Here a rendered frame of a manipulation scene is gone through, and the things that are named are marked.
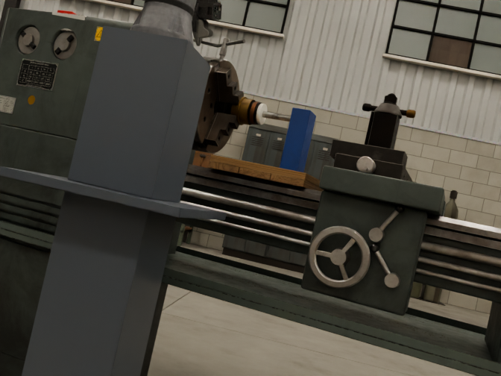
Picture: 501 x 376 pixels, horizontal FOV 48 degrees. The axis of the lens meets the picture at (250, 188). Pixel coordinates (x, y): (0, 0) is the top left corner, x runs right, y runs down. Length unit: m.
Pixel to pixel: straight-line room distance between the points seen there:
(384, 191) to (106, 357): 0.75
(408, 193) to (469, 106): 7.50
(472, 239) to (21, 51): 1.53
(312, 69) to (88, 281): 7.66
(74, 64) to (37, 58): 0.15
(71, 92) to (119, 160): 0.68
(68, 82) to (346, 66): 7.12
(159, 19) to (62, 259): 0.57
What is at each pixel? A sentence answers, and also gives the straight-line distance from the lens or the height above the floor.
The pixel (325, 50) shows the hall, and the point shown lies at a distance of 8.80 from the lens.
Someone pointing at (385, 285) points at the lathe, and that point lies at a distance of 1.45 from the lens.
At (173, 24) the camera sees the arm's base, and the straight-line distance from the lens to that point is 1.32.
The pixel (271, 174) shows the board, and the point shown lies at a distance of 1.61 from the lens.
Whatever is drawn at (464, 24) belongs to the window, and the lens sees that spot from 9.15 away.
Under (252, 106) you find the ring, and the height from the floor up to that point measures 1.09.
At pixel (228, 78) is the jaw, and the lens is 1.84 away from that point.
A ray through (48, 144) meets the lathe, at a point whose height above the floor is 0.83.
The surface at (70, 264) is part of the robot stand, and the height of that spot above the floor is 0.57.
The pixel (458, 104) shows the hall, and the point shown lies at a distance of 8.88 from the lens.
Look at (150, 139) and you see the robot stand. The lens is 1.22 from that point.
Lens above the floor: 0.79
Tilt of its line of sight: 2 degrees up
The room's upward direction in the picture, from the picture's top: 13 degrees clockwise
